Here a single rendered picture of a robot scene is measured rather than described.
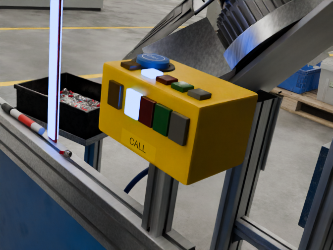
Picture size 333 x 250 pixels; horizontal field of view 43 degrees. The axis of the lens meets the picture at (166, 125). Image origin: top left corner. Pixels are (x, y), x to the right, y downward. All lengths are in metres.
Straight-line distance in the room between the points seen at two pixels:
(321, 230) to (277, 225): 1.27
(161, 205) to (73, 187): 0.20
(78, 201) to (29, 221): 0.26
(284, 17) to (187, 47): 0.20
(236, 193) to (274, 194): 1.43
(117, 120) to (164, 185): 0.10
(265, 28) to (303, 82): 3.16
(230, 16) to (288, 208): 1.66
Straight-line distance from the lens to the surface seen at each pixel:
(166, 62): 0.50
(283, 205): 2.42
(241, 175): 1.05
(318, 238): 0.99
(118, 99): 0.48
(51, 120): 0.77
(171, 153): 0.44
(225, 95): 0.44
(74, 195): 0.70
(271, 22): 0.81
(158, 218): 0.55
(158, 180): 0.52
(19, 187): 0.94
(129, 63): 0.49
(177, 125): 0.42
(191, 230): 2.04
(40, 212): 0.87
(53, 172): 0.74
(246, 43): 0.82
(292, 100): 3.88
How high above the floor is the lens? 1.21
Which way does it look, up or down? 23 degrees down
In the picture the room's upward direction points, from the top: 8 degrees clockwise
